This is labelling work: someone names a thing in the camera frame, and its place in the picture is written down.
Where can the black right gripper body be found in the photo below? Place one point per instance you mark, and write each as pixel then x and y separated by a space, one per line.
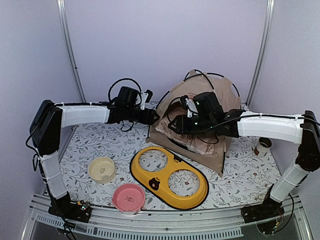
pixel 205 125

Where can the metal frame post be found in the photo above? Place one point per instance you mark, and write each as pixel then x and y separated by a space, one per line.
pixel 61 7
pixel 268 19

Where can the right metal frame post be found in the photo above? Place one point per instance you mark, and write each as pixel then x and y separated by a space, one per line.
pixel 268 19

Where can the left metal frame post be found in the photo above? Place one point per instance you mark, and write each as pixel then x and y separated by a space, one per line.
pixel 61 7

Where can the beige fabric pet tent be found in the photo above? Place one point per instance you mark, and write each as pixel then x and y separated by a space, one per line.
pixel 214 161

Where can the pink pet bowl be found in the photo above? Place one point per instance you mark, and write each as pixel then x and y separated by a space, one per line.
pixel 129 198

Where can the cream pet bowl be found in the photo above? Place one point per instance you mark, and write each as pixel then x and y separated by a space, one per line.
pixel 102 170

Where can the front aluminium rail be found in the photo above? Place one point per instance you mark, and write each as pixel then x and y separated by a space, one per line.
pixel 108 223

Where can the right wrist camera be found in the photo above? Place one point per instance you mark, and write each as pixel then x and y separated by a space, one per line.
pixel 188 105

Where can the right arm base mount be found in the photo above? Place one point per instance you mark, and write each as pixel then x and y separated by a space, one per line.
pixel 269 208

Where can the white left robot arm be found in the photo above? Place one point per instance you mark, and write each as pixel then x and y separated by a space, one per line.
pixel 51 118

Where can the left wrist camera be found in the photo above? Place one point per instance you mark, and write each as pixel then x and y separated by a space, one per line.
pixel 145 98

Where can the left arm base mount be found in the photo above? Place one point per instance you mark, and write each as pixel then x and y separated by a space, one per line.
pixel 65 208

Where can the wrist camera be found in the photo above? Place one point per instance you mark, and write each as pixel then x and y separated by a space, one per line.
pixel 145 98
pixel 188 105

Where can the black tent pole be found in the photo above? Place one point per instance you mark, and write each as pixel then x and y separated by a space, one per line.
pixel 196 85
pixel 196 73

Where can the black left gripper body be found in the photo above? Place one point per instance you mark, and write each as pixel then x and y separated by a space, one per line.
pixel 130 115

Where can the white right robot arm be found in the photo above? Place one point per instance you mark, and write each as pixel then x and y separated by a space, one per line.
pixel 301 129

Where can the brown patterned pillow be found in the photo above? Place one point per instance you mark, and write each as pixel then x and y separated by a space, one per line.
pixel 202 143

